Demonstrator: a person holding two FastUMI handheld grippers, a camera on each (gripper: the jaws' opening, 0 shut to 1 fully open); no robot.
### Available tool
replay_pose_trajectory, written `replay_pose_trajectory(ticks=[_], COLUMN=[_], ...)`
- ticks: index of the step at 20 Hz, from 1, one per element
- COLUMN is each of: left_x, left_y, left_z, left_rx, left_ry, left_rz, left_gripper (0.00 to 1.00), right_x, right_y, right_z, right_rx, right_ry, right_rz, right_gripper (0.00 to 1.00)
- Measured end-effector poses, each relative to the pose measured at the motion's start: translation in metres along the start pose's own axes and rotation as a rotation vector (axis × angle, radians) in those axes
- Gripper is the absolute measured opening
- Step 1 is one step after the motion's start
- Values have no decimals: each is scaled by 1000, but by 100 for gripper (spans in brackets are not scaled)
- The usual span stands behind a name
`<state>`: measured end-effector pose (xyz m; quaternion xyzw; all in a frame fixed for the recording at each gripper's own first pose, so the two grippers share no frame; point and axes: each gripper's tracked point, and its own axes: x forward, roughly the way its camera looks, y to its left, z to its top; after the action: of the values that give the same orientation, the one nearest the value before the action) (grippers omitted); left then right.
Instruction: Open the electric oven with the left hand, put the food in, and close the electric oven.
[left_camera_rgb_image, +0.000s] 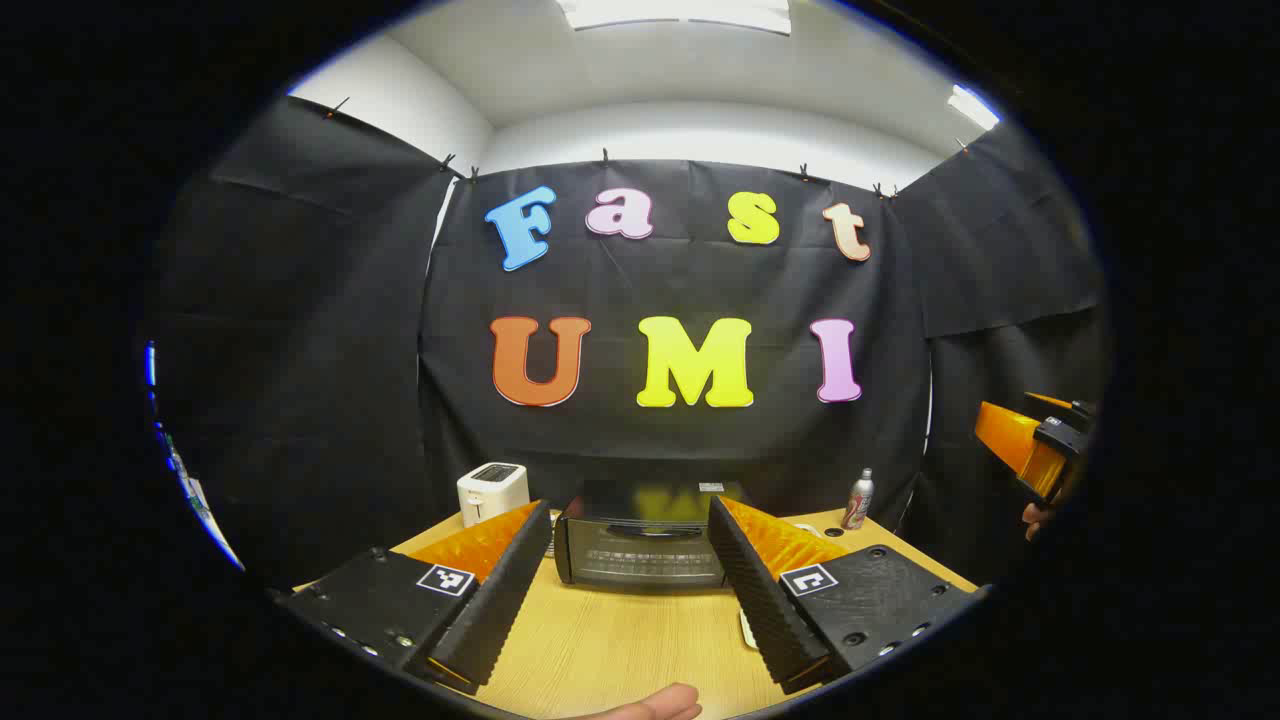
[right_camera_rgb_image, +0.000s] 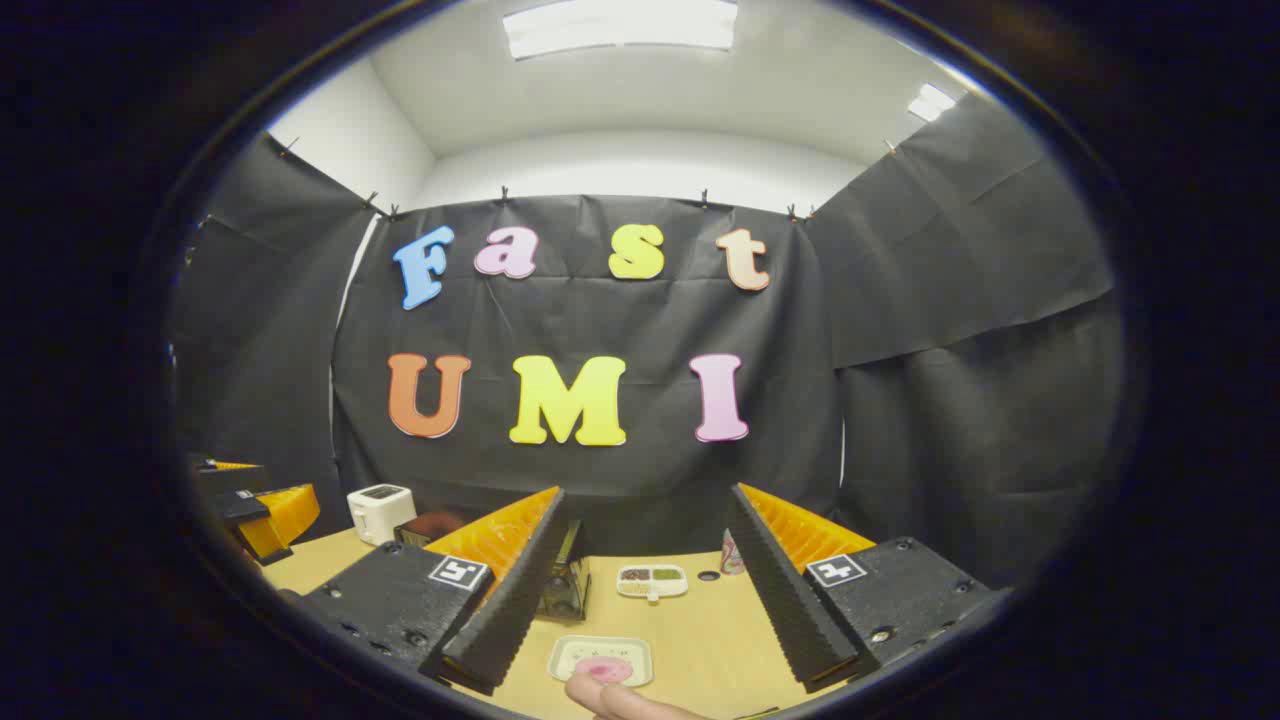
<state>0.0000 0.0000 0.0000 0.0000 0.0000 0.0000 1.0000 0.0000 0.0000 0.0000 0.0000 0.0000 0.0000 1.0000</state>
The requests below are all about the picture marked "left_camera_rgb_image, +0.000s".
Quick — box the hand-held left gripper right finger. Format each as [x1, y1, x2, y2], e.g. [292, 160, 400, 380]
[707, 495, 986, 696]

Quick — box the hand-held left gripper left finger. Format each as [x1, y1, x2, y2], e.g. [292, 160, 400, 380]
[275, 499, 553, 696]

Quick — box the black electric oven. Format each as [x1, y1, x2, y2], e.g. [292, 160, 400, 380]
[553, 480, 749, 591]

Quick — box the white toaster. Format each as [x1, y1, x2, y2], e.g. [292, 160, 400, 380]
[457, 462, 530, 528]

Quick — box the silver drink bottle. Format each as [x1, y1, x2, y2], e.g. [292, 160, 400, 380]
[841, 468, 875, 531]

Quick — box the black backdrop cloth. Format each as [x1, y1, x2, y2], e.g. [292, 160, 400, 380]
[150, 95, 1111, 591]

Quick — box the white printed panel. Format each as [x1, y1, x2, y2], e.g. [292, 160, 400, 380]
[160, 425, 247, 573]

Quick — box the small ceiling light panel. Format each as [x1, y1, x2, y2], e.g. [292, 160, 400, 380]
[947, 84, 1001, 132]

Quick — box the large ceiling light panel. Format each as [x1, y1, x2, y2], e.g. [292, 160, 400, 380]
[555, 0, 793, 37]

